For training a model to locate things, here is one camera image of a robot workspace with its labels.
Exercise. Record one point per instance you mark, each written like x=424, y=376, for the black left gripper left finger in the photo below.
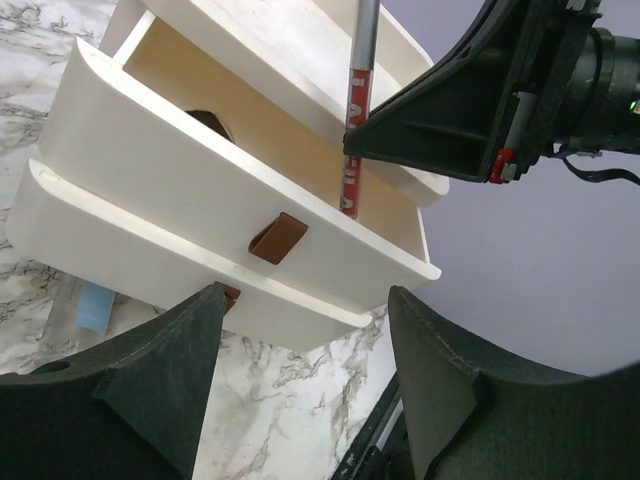
x=131, y=407

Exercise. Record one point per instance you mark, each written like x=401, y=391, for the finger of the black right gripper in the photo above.
x=451, y=120

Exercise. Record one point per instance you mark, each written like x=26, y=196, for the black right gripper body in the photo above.
x=586, y=101

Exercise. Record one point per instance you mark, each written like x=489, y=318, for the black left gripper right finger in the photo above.
x=474, y=410

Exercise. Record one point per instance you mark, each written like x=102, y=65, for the red lip pencil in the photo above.
x=362, y=63

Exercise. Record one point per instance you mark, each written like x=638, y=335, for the white pull-out drawer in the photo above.
x=61, y=225
x=268, y=202

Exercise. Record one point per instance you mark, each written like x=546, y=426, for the white drawer organizer box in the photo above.
x=296, y=53

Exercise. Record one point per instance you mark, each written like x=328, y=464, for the black fluffy powder brush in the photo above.
x=210, y=120

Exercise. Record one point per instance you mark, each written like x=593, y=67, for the clear blue small container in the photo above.
x=78, y=319

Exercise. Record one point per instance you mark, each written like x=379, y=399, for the black front mounting rail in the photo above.
x=381, y=448

